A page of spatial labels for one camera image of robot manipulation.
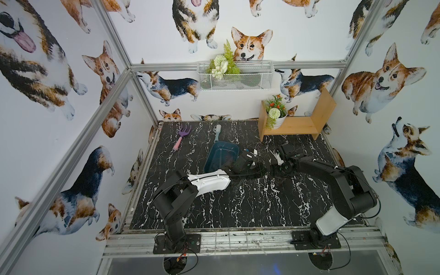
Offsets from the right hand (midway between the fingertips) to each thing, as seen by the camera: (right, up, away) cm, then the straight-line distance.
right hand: (280, 169), depth 94 cm
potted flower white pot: (-2, +31, +1) cm, 31 cm away
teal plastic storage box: (-33, +7, +10) cm, 35 cm away
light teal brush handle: (-37, +22, +23) cm, 49 cm away
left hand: (-9, +4, -11) cm, 15 cm away
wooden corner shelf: (+24, +25, +18) cm, 39 cm away
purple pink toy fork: (-61, +20, +23) cm, 68 cm away
